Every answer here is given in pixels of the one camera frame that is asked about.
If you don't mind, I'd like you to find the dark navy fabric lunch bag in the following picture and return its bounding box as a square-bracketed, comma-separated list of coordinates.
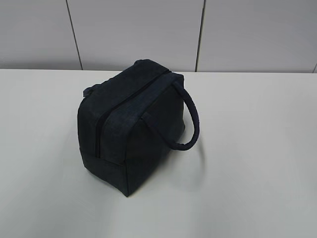
[77, 59, 200, 196]

